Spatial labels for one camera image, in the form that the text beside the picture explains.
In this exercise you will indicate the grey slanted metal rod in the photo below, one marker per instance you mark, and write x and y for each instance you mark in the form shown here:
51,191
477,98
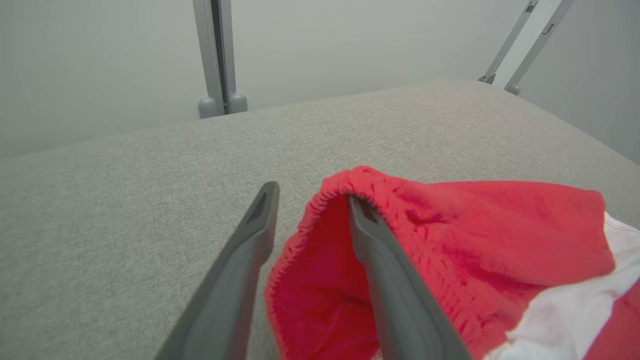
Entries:
507,42
537,45

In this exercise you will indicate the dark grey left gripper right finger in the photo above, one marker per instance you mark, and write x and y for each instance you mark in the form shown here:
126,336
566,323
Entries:
400,310

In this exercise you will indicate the grey partition post with slot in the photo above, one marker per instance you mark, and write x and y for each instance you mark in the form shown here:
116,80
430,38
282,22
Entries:
202,50

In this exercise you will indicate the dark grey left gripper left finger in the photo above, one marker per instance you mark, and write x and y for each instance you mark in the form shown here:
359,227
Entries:
225,300

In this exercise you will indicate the red white-trimmed shorts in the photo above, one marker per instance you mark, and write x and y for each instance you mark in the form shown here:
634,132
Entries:
475,235

